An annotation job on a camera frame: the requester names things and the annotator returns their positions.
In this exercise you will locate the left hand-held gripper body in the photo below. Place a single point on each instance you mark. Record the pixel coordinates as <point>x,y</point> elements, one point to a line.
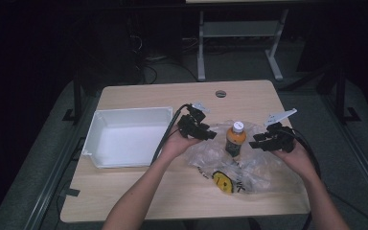
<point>190,126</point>

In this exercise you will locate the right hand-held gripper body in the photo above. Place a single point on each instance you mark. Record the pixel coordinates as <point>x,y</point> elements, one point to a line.
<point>281,137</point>

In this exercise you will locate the orange drink bottle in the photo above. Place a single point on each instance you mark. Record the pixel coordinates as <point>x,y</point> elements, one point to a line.
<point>235,137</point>

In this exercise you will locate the clear plastic bag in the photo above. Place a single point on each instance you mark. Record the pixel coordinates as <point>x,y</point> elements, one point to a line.
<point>258,172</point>

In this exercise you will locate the person's left hand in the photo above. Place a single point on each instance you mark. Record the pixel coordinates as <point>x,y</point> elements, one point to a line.
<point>175,145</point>

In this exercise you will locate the person's right hand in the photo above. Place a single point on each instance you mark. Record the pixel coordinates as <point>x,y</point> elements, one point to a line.
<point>298,161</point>

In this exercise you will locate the white plastic bin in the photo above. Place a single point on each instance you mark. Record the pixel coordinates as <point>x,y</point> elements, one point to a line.
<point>127,140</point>

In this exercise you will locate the black metal stand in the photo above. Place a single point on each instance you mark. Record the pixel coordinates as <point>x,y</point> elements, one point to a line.
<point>341,96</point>
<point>77,102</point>

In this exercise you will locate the black tape piece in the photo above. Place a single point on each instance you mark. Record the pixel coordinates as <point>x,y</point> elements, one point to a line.
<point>73,192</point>

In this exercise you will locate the white metal desk frame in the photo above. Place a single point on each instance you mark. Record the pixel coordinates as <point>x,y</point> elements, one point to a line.
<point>201,48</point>

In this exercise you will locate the grey metal floor rail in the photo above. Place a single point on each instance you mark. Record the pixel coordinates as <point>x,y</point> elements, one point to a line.
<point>364,166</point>
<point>54,179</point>

